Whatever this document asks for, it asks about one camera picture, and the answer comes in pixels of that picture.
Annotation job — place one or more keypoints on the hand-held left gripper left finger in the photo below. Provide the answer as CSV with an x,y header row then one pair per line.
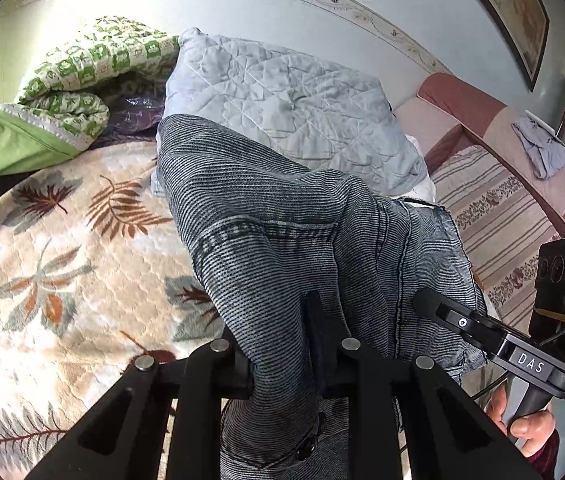
x,y
235,375

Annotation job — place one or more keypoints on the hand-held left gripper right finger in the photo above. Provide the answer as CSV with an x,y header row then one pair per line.
x,y
325,355

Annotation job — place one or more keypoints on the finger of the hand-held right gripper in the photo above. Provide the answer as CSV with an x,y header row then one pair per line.
x,y
454,320

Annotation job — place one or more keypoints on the grey denim pants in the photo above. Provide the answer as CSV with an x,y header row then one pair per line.
x,y
282,220

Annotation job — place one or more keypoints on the person's right forearm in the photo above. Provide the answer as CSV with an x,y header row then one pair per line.
x,y
544,457

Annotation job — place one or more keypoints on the person's right hand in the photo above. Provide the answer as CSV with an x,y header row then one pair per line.
x,y
529,432

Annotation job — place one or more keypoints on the striped floral bed sheet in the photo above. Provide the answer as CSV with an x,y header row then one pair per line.
x,y
492,220

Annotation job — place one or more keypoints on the white cloth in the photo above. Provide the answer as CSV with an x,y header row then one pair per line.
x,y
422,190

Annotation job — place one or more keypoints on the grey crumpled cloth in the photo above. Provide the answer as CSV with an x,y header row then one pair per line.
x,y
544,150

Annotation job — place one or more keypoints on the leaf print blanket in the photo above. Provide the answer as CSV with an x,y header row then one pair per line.
x,y
62,260

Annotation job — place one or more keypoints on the pink striped sofa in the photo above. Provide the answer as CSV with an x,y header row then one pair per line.
x,y
467,105

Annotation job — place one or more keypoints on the grey quilted pillow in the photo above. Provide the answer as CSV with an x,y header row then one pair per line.
x,y
287,105

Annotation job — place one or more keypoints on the purple cloth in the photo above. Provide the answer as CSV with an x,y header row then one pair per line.
x,y
135,115

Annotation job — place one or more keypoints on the green patterned quilt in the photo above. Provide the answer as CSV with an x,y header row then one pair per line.
x,y
12,140

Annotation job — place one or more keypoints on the framed wall picture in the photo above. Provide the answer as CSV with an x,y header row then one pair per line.
x,y
517,10

